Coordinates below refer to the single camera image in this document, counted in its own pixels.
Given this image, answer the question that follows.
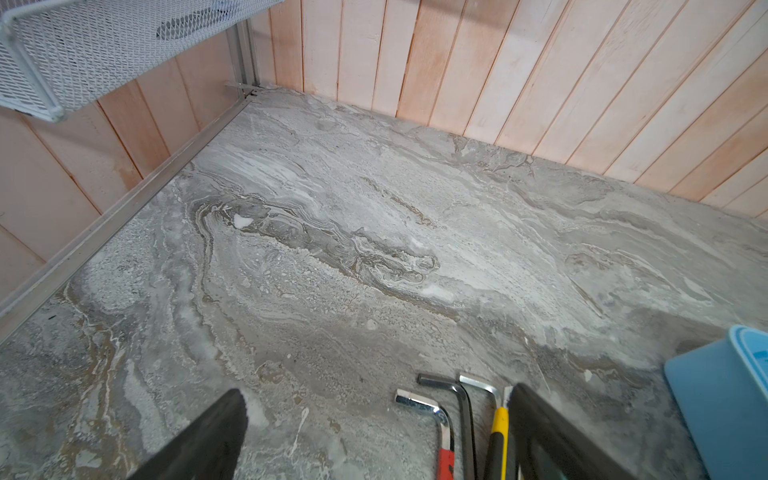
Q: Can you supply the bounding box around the red handled hex key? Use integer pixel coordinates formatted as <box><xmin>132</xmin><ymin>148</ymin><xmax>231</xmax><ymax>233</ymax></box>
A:
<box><xmin>394</xmin><ymin>389</ymin><xmax>455</xmax><ymax>480</ymax></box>

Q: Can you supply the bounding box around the white wire mesh shelf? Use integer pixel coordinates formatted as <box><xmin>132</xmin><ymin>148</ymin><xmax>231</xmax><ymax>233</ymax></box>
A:
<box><xmin>1</xmin><ymin>0</ymin><xmax>273</xmax><ymax>123</ymax></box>

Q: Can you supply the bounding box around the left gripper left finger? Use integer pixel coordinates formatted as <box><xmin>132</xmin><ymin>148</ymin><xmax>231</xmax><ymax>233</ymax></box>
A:
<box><xmin>131</xmin><ymin>388</ymin><xmax>249</xmax><ymax>479</ymax></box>

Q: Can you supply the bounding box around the yellow black handled screwdriver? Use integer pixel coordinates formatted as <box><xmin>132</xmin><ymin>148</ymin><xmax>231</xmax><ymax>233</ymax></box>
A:
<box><xmin>458</xmin><ymin>374</ymin><xmax>513</xmax><ymax>480</ymax></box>

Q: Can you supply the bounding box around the left aluminium wall rail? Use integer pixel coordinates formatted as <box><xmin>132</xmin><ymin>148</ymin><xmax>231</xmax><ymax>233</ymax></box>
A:
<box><xmin>1</xmin><ymin>20</ymin><xmax>258</xmax><ymax>338</ymax></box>

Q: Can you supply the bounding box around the black hex key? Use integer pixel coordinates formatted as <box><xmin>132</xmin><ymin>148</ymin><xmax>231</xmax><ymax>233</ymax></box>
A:
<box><xmin>417</xmin><ymin>373</ymin><xmax>478</xmax><ymax>479</ymax></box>

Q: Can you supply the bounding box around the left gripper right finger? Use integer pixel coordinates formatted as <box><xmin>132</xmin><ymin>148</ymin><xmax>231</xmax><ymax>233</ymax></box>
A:
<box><xmin>508</xmin><ymin>383</ymin><xmax>633</xmax><ymax>479</ymax></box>

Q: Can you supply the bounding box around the blue translucent plastic toolbox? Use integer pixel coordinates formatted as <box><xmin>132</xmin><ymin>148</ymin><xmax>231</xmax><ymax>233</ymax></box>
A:
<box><xmin>664</xmin><ymin>325</ymin><xmax>767</xmax><ymax>479</ymax></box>

